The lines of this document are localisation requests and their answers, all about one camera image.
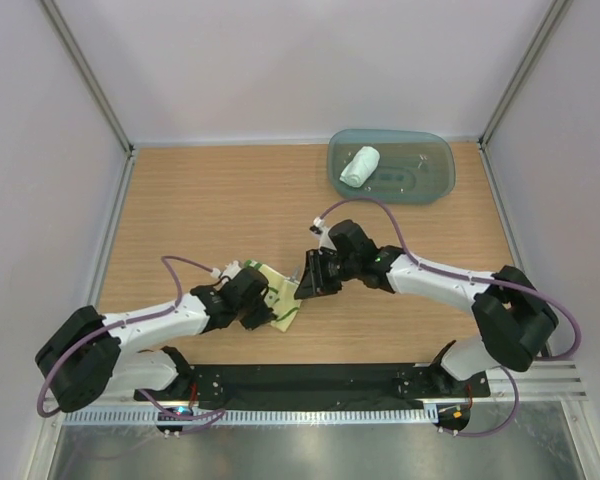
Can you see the aluminium frame post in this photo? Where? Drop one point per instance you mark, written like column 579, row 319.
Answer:
column 69, row 42
column 547, row 27

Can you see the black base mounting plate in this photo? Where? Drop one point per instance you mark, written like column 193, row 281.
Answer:
column 317, row 386

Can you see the green patterned towel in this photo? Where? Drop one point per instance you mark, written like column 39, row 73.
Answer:
column 280, row 297

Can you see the right aluminium frame post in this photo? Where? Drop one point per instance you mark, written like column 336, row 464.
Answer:
column 547, row 27

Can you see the white slotted cable duct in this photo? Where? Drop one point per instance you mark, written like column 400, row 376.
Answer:
column 149, row 416

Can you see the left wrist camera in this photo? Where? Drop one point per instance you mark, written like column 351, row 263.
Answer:
column 244, row 287

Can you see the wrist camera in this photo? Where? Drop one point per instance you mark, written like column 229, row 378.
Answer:
column 244, row 287
column 350, row 241

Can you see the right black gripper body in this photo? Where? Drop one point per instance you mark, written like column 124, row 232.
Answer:
column 345, row 273

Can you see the aluminium front rail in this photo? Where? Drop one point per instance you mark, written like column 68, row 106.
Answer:
column 167, row 380

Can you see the teal transparent plastic basin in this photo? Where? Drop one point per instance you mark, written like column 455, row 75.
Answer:
column 414, row 168

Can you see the left aluminium frame post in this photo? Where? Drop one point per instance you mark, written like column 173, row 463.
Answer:
column 69, row 42

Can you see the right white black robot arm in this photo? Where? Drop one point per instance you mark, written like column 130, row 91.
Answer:
column 513, row 324

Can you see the light mint green towel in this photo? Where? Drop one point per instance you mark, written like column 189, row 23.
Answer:
column 361, row 167

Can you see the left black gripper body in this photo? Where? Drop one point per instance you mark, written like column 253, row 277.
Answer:
column 250, row 318

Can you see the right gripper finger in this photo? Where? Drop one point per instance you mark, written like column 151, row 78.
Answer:
column 306, row 290
column 322, row 275

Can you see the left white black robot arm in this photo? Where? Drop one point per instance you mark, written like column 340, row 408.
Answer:
column 82, row 357

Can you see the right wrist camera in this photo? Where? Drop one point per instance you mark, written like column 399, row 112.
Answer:
column 350, row 241

